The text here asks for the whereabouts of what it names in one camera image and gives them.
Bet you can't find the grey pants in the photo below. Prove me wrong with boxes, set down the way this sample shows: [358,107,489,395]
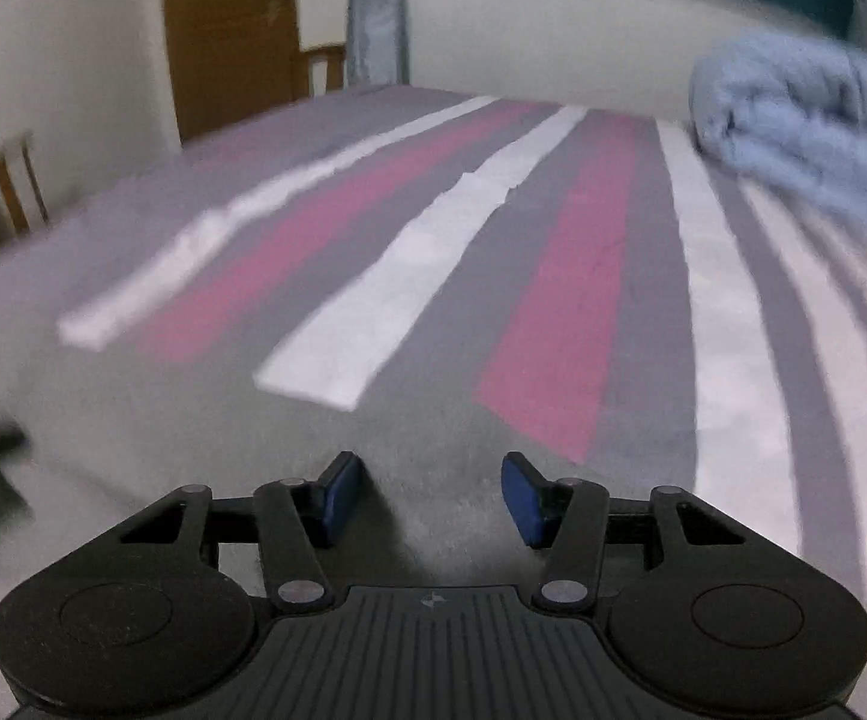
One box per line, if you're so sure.
[0,328,573,718]

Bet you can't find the wooden chair at left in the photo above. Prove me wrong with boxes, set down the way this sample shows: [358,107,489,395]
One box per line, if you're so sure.
[0,130,51,236]

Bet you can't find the brown wooden door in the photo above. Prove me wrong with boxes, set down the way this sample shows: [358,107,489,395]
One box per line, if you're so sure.
[163,0,300,142]

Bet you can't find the striped pink grey bedsheet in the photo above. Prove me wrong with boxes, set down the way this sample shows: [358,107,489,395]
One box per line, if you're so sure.
[0,88,867,600]

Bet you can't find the folded light blue duvet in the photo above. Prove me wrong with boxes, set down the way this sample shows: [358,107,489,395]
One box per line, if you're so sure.
[689,32,867,226]

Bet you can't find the wooden chair near door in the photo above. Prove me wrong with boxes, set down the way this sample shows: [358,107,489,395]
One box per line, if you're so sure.
[293,44,346,99]

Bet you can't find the grey curtain by door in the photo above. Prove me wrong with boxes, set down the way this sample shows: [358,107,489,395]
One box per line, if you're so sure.
[346,0,407,86]

